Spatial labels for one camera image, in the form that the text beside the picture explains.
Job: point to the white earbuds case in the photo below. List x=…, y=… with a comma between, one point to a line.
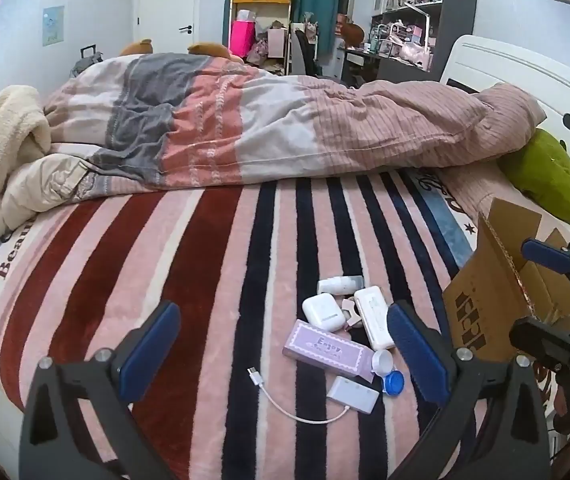
x=322, y=312

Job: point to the small white bottle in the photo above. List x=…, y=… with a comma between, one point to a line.
x=337, y=286

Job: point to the green plush toy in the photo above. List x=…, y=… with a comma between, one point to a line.
x=545, y=175

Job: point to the small pink clip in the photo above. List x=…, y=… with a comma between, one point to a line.
x=351, y=312

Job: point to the grey suitcase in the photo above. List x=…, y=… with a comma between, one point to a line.
x=86, y=60

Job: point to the pink ribbed pillow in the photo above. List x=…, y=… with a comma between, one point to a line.
x=475, y=195

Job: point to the black chair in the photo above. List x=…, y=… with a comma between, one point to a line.
x=305, y=52

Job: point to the purple carton box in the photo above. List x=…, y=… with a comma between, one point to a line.
x=327, y=350

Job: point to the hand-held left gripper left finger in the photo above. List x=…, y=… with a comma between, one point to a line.
x=147, y=355

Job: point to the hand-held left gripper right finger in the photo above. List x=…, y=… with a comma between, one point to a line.
x=417, y=355

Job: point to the cluttered desk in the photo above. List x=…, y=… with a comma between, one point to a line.
x=390, y=65

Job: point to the bright pink bag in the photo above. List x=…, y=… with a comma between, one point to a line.
x=242, y=39

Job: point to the brown cardboard box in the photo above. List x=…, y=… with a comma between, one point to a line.
x=495, y=300

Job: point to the blue wall poster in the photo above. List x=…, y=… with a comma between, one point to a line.
x=53, y=26

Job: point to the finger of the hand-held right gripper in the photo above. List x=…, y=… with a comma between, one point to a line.
x=540, y=335
x=547, y=256

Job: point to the white and blue lens case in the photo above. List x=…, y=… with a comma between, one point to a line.
x=389, y=375

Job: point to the white headboard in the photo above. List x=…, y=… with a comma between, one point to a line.
x=515, y=65

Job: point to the striped pink blanket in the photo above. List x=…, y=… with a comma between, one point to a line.
x=190, y=285

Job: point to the brown round bag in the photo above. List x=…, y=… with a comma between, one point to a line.
x=352, y=34

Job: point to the pink and grey duvet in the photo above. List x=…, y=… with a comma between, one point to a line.
x=265, y=120

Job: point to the white rectangular case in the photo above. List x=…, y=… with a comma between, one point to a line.
x=375, y=317

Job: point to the white door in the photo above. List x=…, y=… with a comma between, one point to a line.
x=167, y=5

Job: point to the cream fleece blanket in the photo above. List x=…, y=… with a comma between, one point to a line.
x=5, y=135

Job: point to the white desk lamp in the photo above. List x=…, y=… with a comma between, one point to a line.
x=427, y=15

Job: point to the yellow shelf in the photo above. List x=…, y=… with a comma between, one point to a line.
x=285, y=15

